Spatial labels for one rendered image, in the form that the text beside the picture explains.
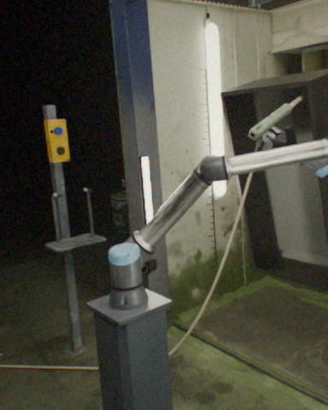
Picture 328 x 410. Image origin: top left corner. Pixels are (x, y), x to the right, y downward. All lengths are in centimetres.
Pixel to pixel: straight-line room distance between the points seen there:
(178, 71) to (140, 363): 192
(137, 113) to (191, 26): 78
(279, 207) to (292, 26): 149
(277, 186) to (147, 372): 153
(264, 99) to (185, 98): 58
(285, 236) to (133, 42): 167
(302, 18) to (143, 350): 272
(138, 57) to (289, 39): 138
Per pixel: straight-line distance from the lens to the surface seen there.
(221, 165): 193
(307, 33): 372
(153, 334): 214
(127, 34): 292
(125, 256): 203
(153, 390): 227
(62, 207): 285
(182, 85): 313
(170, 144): 304
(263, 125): 213
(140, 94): 290
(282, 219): 314
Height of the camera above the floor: 149
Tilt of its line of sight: 9 degrees down
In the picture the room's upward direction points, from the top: 4 degrees counter-clockwise
